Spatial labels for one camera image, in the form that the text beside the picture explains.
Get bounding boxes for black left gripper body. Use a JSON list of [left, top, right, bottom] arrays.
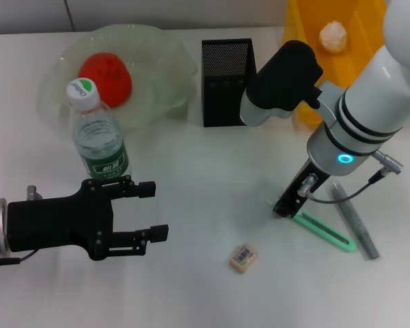
[[7, 179, 116, 261]]

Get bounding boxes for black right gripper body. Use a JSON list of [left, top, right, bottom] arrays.
[[272, 156, 331, 219]]

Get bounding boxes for mint green utility knife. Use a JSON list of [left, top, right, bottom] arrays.
[[266, 197, 357, 253]]

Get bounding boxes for clear green-label water bottle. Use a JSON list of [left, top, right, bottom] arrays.
[[66, 77, 133, 182]]

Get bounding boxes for beige eraser with barcode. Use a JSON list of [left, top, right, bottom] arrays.
[[228, 242, 260, 274]]

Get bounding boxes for silver grey pen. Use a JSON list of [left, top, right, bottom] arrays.
[[329, 181, 380, 260]]

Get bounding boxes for orange fruit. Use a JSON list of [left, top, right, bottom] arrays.
[[77, 51, 133, 109]]

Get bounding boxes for white paper ball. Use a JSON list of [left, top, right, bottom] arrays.
[[319, 20, 349, 55]]

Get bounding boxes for black mesh pen holder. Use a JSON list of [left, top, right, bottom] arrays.
[[201, 38, 258, 128]]

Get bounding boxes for pale green glass fruit plate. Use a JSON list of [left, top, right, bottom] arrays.
[[37, 23, 199, 133]]

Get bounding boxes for yellow plastic storage bin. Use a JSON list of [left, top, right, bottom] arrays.
[[282, 0, 390, 126]]

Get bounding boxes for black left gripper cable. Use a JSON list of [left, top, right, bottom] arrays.
[[0, 249, 40, 267]]

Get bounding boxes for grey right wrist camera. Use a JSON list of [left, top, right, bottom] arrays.
[[239, 40, 324, 129]]

